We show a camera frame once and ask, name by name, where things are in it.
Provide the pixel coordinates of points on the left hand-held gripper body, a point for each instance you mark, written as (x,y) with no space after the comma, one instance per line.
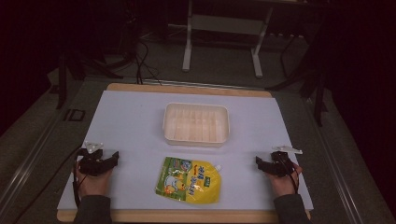
(91,161)

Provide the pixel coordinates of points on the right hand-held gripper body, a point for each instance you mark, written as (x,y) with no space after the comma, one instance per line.
(281,163)

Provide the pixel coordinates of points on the white plastic basket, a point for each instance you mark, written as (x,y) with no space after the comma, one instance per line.
(196,125)

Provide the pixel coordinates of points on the yellow green spout pouch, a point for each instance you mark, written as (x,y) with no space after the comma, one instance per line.
(188,180)

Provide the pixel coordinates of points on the person's right hand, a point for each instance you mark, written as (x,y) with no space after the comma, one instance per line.
(285,185)

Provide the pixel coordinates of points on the person's left hand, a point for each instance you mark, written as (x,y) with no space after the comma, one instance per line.
(93,185)

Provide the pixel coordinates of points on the white table mat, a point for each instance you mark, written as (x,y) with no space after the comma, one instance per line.
(134,124)

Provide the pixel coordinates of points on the black stand with angled legs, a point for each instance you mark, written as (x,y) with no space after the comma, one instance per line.
(63,81)

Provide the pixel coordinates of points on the black tripod stand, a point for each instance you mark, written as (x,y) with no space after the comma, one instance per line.
(319,77)

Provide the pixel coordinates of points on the white metal stand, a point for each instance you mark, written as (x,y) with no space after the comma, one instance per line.
(190,46)

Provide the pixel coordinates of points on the black rectangular bracket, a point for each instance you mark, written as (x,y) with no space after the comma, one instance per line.
(74,114)

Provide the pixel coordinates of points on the grey metal rail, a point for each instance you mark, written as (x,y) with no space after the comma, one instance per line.
(28,161)
(337,168)

